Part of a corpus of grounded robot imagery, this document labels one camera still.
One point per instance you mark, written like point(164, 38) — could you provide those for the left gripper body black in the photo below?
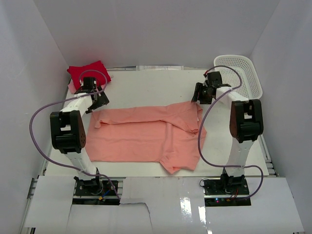
point(101, 100)

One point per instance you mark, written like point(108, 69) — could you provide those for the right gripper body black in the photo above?
point(208, 99)

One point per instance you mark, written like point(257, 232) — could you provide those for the white perforated plastic basket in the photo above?
point(237, 70)

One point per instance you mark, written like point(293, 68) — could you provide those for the salmon pink t shirt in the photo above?
point(170, 135)

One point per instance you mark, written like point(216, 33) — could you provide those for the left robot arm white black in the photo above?
point(67, 130)

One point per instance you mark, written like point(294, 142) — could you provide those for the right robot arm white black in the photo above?
point(246, 121)

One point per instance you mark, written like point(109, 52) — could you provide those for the folded light pink t shirt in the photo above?
point(71, 87)

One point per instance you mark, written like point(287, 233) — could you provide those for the folded red t shirt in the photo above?
point(96, 70)

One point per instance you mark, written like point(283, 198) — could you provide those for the white paper sheet at back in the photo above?
point(159, 68)

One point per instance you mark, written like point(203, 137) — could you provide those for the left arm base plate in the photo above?
point(95, 192)

